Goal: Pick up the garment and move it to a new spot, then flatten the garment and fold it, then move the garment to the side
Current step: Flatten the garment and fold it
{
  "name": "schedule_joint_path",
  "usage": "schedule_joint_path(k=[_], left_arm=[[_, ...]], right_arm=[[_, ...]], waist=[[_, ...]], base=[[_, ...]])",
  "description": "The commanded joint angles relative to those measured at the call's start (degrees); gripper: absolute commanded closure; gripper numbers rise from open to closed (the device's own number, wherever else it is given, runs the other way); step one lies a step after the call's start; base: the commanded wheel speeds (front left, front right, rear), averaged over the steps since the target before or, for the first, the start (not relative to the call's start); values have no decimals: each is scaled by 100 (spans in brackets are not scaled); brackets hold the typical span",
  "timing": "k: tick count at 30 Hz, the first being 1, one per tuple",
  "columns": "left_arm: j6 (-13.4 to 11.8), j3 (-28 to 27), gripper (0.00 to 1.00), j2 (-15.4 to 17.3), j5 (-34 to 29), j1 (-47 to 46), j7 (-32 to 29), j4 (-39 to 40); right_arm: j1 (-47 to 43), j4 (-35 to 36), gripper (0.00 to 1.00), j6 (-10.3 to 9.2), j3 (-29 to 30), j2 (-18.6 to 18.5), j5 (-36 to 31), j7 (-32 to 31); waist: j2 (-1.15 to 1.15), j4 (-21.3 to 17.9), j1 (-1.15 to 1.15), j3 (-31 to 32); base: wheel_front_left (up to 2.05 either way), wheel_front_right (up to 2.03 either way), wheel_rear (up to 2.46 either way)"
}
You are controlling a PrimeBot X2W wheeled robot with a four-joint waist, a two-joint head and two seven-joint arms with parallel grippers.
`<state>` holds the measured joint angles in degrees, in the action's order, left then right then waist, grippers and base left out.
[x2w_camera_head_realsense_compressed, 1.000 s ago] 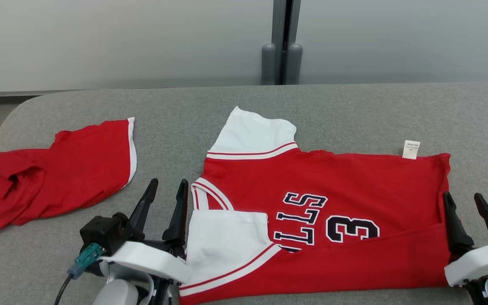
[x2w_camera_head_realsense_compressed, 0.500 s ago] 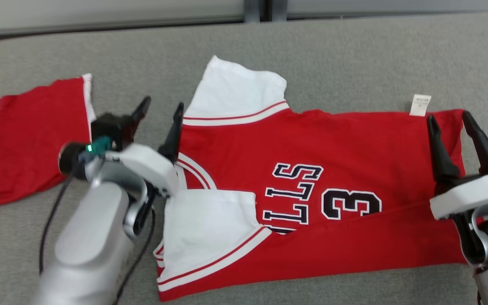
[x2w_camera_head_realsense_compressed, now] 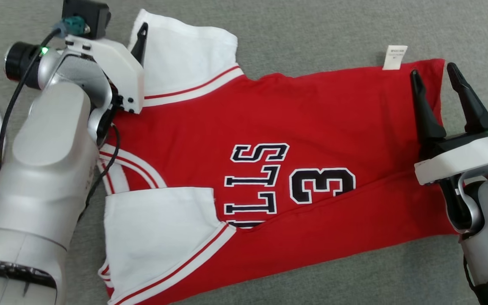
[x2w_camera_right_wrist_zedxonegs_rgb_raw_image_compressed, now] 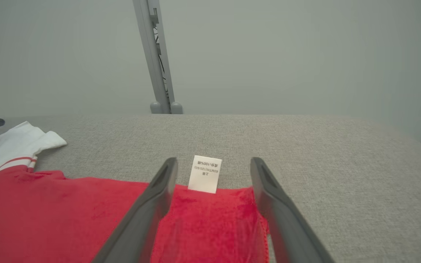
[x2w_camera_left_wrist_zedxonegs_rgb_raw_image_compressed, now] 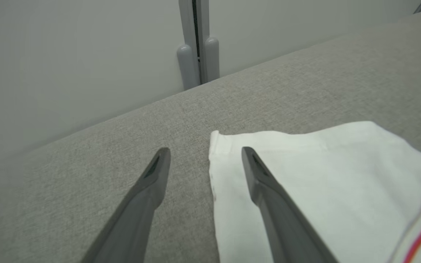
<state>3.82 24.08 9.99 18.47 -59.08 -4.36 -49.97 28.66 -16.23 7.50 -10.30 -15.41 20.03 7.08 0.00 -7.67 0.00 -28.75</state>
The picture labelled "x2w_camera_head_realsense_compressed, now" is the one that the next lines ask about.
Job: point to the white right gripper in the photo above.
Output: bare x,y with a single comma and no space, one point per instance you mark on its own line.
460,159

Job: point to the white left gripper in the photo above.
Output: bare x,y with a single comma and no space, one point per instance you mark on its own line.
121,72

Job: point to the red white basketball jersey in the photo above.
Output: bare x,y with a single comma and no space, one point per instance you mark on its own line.
311,118

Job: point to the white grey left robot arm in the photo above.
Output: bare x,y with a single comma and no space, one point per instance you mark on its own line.
45,148

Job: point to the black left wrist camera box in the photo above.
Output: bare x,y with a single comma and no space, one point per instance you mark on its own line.
87,15

